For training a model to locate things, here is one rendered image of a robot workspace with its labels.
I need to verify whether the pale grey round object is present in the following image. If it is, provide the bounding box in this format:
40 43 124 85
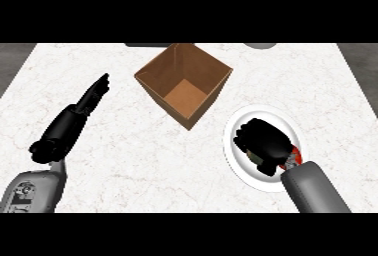
244 43 279 51

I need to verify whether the dark grey flat object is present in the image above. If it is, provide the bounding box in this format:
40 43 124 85
124 43 171 48

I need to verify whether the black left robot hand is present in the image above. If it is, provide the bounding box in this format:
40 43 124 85
28 72 112 165

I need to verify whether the brown cardboard box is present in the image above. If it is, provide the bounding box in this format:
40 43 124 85
133 43 235 131

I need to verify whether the green squash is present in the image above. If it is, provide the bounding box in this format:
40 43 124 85
245 149 263 165

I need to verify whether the white round plate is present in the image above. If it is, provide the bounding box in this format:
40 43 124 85
221 105 307 194

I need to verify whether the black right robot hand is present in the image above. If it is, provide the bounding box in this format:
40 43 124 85
232 117 297 177

